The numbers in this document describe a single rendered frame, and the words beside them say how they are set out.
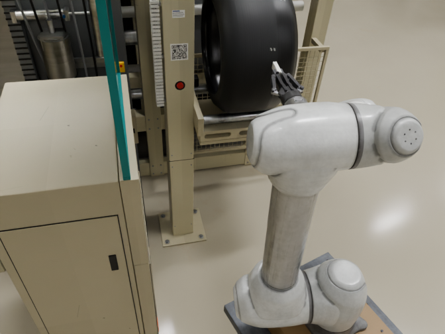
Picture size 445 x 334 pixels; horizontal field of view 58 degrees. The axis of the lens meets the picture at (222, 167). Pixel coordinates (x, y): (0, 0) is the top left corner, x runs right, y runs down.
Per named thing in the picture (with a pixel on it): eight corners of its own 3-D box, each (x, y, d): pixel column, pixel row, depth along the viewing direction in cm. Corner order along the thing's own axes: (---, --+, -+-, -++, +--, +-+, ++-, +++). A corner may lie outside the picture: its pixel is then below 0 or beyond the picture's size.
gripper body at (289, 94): (307, 95, 140) (298, 79, 145) (285, 97, 138) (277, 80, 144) (302, 111, 145) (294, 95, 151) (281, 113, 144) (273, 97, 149)
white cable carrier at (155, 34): (157, 107, 184) (149, 0, 152) (155, 101, 187) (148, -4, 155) (166, 106, 185) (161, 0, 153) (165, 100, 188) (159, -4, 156)
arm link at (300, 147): (307, 334, 120) (235, 340, 119) (295, 286, 132) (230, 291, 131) (376, 134, 68) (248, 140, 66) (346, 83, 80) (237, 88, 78)
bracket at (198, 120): (197, 136, 185) (198, 119, 178) (183, 91, 213) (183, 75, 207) (204, 136, 186) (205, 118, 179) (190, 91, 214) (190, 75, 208)
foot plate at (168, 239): (163, 247, 241) (163, 245, 239) (157, 214, 260) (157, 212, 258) (206, 240, 246) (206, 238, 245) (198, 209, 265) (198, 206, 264)
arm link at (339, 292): (365, 331, 123) (385, 295, 108) (306, 336, 122) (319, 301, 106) (348, 284, 135) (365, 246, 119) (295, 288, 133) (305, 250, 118)
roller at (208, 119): (201, 126, 186) (201, 118, 183) (199, 121, 189) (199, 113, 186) (272, 120, 193) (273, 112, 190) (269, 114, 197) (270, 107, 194)
